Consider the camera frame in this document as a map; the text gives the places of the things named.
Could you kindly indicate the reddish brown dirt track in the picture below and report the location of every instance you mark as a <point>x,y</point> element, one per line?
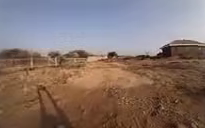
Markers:
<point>90,96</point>

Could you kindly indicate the pale wooden post fence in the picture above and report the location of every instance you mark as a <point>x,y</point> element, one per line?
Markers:
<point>40,62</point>

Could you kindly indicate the row of distant trees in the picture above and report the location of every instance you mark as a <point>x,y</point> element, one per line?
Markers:
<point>20,53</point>

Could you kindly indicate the round hut with grey roof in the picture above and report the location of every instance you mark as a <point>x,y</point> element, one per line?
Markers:
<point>185,48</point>

